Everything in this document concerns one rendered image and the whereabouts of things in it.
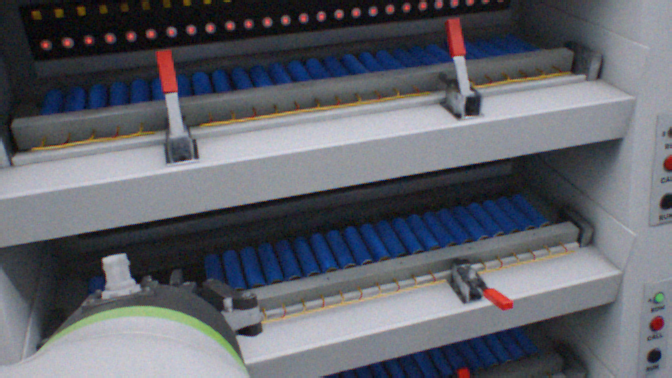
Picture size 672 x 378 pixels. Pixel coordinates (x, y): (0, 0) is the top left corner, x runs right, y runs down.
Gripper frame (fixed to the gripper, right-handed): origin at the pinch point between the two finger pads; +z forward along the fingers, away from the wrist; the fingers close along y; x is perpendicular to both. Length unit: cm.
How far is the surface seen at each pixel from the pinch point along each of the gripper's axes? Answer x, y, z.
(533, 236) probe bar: 3.8, -40.0, 8.3
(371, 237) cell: 0.9, -22.7, 13.9
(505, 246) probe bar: 4.1, -36.2, 8.0
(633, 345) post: 19, -50, 7
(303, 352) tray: 9.0, -11.2, 4.8
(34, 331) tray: 2.0, 12.2, 7.9
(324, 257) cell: 1.8, -16.5, 12.4
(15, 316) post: -0.2, 12.5, 4.6
